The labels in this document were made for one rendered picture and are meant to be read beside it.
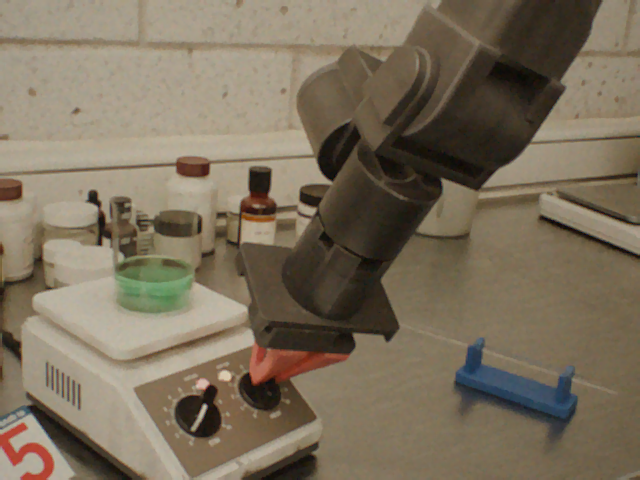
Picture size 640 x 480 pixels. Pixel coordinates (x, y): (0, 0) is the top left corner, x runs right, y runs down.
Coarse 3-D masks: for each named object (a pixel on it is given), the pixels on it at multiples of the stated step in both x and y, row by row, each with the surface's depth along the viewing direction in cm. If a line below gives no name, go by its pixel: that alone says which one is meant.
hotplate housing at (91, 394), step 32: (32, 320) 64; (32, 352) 64; (64, 352) 60; (96, 352) 60; (160, 352) 61; (192, 352) 61; (224, 352) 62; (32, 384) 64; (64, 384) 61; (96, 384) 58; (128, 384) 56; (64, 416) 62; (96, 416) 59; (128, 416) 56; (320, 416) 62; (96, 448) 60; (128, 448) 56; (160, 448) 54; (256, 448) 58; (288, 448) 59
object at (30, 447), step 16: (0, 432) 56; (16, 432) 56; (32, 432) 57; (0, 448) 55; (16, 448) 56; (32, 448) 56; (48, 448) 57; (0, 464) 54; (16, 464) 55; (32, 464) 56; (48, 464) 56
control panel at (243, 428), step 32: (160, 384) 57; (192, 384) 59; (224, 384) 60; (288, 384) 63; (160, 416) 56; (224, 416) 58; (256, 416) 59; (288, 416) 60; (192, 448) 55; (224, 448) 56
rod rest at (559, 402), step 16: (480, 352) 76; (464, 368) 75; (480, 368) 76; (496, 368) 76; (464, 384) 75; (480, 384) 74; (496, 384) 73; (512, 384) 74; (528, 384) 74; (544, 384) 74; (560, 384) 70; (512, 400) 73; (528, 400) 72; (544, 400) 71; (560, 400) 71; (576, 400) 72; (560, 416) 71
